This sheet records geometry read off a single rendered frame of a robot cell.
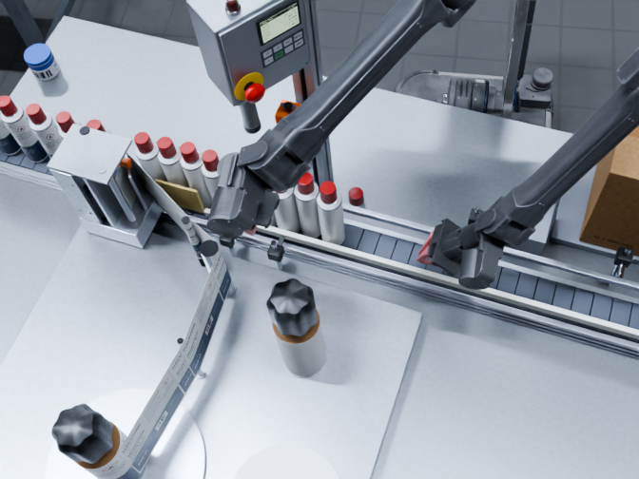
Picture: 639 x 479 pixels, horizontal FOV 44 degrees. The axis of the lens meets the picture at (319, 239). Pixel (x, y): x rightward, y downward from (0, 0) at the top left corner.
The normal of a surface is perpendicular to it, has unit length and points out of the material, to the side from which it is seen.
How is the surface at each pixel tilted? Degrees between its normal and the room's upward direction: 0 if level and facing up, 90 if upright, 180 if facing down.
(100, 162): 0
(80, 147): 0
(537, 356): 0
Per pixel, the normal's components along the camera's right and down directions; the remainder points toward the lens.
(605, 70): -0.07, -0.48
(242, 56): 0.58, 0.70
